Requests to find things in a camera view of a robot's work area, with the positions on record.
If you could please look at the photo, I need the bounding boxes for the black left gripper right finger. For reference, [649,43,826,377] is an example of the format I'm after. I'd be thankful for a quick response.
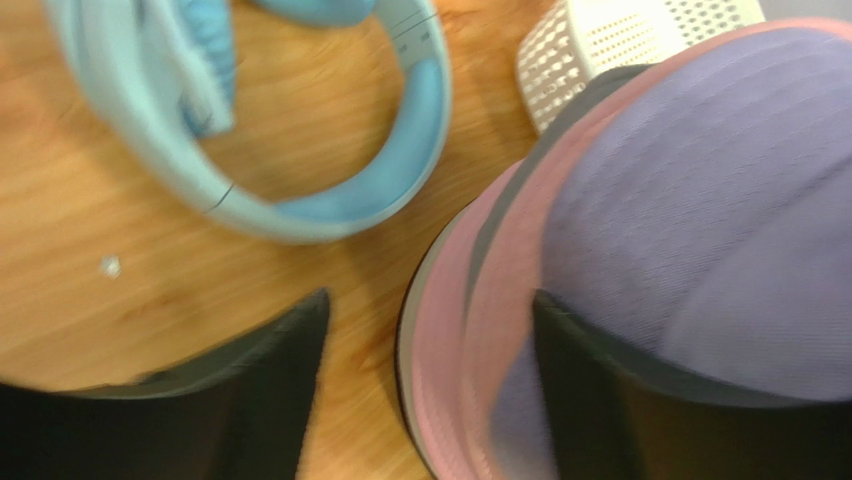
[532,290,851,479]

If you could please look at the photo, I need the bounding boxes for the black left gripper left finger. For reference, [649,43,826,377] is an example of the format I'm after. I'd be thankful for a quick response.
[1,289,330,479]

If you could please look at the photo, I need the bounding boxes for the pink cloth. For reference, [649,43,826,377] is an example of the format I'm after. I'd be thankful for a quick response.
[459,16,852,480]

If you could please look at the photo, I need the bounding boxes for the lavender cloth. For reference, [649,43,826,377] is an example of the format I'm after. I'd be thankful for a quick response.
[489,26,852,480]

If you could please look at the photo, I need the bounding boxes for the pink bucket hat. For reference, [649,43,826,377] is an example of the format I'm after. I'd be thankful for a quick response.
[411,163,519,479]

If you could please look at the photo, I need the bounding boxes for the pink and beige reversible hat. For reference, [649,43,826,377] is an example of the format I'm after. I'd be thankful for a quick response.
[394,206,468,479]

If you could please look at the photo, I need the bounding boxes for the grey hat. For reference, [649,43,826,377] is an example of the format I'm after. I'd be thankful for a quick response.
[463,64,652,313]

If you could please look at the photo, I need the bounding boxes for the light blue headphones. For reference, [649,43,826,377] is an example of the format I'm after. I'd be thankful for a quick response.
[43,0,454,246]

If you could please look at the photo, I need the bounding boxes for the white perforated plastic basket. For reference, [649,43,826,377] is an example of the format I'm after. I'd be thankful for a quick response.
[516,0,765,132]

